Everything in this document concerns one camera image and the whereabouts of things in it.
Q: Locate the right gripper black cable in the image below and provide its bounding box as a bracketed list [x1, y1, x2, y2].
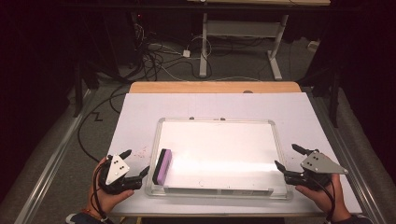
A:
[311, 175, 337, 224]

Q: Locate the red wrist bracelet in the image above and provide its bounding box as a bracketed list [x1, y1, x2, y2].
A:
[82, 208, 106, 218]

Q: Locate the white power strip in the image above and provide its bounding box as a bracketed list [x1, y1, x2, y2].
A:
[306, 40, 321, 52]

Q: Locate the purple and black eraser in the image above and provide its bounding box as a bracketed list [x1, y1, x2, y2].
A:
[151, 148, 173, 187]

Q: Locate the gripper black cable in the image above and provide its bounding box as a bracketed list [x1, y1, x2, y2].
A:
[92, 158, 115, 224]
[311, 175, 337, 224]

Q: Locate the white framed whiteboard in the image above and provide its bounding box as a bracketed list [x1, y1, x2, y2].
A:
[145, 117, 293, 201]

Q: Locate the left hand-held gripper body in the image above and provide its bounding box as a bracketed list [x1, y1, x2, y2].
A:
[98, 153, 143, 196]

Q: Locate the person's left hand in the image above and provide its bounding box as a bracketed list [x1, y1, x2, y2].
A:
[88, 157, 135, 216]

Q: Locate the metal floor rail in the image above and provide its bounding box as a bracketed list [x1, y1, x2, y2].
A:
[311, 92, 387, 224]
[13, 90, 94, 224]

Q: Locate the person's right hand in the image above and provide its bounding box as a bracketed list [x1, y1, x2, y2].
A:
[294, 173, 353, 222]

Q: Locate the wooden table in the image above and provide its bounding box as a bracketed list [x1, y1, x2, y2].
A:
[119, 80, 363, 218]

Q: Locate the tangle of floor cables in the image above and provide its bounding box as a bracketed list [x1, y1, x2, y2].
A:
[130, 22, 216, 82]

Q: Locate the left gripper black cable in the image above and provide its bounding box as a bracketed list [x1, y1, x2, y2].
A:
[92, 158, 115, 224]

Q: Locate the white metal frame desk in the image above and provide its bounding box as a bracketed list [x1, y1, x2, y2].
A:
[186, 0, 332, 81]

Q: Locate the white table cover sheet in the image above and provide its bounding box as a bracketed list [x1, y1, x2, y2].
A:
[109, 91, 363, 217]

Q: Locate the long black floor cable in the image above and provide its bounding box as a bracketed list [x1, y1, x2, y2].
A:
[77, 83, 132, 162]

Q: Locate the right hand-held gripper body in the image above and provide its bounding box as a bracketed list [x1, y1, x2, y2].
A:
[284, 149, 349, 191]

